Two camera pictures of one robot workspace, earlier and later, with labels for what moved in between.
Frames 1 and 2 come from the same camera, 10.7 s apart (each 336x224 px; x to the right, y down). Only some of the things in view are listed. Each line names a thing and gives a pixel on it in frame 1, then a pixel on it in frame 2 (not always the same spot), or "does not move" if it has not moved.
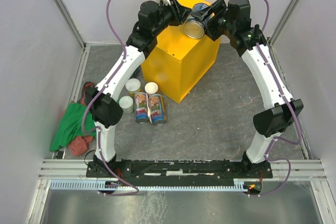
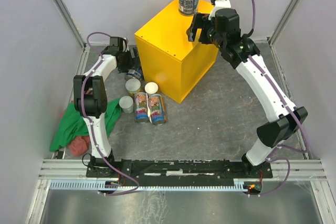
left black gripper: [180, 9] -> [132, 60]
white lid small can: [151, 87] does not move
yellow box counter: [177, 61] does not move
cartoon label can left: [140, 107] does not move
